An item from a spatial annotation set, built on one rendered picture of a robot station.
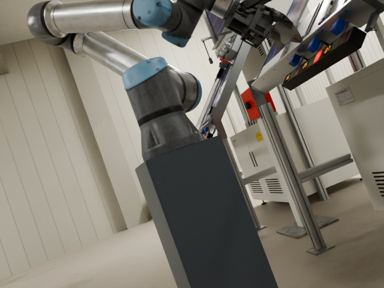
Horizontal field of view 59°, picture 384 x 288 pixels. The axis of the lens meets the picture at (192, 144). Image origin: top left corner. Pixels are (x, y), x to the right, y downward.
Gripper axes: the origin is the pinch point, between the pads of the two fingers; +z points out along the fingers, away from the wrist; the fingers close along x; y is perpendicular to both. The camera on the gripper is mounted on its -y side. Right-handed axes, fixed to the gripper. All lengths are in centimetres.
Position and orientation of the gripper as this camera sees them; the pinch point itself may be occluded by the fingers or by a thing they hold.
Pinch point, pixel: (298, 36)
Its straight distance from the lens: 100.7
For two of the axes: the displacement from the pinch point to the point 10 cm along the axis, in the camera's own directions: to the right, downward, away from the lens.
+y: -4.3, 8.8, -2.0
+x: 1.8, -1.3, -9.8
